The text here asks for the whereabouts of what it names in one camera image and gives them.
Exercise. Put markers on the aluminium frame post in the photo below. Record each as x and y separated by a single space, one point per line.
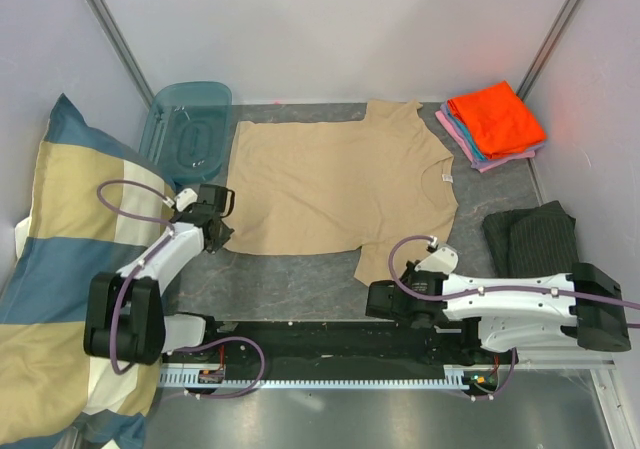
118 42
558 28

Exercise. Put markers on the right aluminium frame post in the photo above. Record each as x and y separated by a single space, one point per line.
558 28

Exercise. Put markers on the blue beige striped pillow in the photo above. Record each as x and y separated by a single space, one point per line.
48 382

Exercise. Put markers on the dark striped folded garment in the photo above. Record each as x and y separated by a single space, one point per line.
526 243

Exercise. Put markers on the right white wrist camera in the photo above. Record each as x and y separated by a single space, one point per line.
441 258

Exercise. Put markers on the left aluminium frame post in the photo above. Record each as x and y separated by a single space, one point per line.
118 42

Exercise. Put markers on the white slotted cable duct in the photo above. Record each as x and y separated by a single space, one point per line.
192 377

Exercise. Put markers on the blue plastic bin lid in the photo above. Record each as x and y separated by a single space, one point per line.
186 130

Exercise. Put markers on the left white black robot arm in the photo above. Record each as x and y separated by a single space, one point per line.
125 320

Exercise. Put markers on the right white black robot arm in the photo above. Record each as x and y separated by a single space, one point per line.
584 305

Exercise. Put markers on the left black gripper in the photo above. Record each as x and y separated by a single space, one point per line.
214 246

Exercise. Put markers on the orange folded t shirt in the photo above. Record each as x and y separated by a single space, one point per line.
498 120

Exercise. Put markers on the beige t shirt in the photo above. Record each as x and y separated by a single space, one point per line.
374 185

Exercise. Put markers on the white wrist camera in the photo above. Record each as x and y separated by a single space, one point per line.
182 200
441 258

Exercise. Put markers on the aluminium floor rails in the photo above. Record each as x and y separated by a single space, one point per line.
563 359

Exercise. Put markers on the pink folded t shirt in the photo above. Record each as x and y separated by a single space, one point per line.
477 164

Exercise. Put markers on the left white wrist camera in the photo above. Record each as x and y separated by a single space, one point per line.
182 200

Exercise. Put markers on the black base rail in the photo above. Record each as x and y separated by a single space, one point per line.
359 349

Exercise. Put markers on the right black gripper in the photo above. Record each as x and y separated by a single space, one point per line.
410 269

